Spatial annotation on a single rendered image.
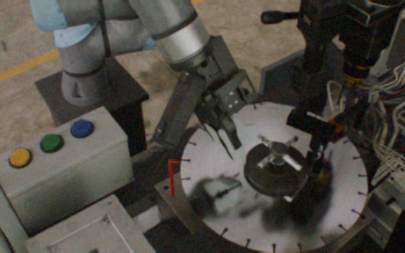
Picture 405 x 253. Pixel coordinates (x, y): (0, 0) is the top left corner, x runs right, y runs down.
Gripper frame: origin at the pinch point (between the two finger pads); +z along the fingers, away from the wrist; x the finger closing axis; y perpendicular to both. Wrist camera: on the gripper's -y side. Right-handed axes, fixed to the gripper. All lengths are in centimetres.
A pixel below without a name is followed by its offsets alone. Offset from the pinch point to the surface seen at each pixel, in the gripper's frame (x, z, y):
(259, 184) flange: -2.5, 4.9, 0.6
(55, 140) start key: 29.2, -12.4, -20.3
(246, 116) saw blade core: 10.6, 0.8, 10.5
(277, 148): -3.1, 1.3, 6.2
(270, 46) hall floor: 153, 56, 115
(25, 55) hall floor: 220, -11, 0
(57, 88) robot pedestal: 67, -13, -10
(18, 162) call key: 28.4, -14.0, -28.8
